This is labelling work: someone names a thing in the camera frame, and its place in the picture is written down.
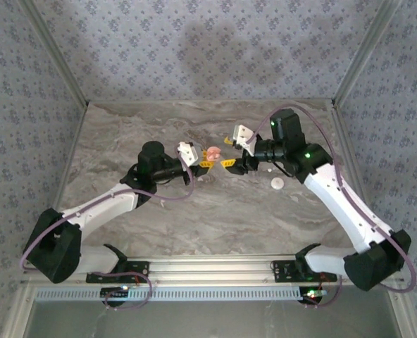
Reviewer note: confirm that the pink earbud charging case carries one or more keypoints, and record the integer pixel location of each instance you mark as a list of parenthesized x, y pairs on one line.
[(213, 154)]

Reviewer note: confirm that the white earbud charging case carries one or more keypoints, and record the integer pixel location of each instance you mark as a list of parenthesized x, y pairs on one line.
[(277, 183)]

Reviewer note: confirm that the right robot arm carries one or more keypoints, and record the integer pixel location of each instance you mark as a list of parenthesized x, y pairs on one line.
[(335, 204)]

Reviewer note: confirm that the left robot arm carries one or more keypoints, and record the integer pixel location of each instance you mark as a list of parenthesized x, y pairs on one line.
[(103, 211)]

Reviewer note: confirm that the black controller board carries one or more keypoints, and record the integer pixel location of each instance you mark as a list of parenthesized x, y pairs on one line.
[(115, 293), (312, 295)]

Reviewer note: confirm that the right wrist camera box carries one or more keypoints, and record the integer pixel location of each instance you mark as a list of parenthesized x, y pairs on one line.
[(243, 139)]

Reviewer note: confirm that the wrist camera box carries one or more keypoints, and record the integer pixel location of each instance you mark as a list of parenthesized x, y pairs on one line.
[(187, 153), (243, 139)]

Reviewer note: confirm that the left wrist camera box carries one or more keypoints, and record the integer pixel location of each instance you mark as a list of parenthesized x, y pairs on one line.
[(187, 153)]

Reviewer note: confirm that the wide aluminium mounting rail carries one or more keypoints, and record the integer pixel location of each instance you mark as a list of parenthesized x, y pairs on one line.
[(212, 269)]

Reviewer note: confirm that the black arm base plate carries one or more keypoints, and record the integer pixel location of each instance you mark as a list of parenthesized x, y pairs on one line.
[(286, 274), (96, 277)]

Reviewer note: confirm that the aluminium frame post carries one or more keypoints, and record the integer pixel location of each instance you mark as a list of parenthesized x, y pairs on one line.
[(57, 53), (363, 53)]

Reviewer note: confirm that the aluminium frame leg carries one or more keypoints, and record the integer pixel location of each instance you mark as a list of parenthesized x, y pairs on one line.
[(402, 313), (18, 313)]

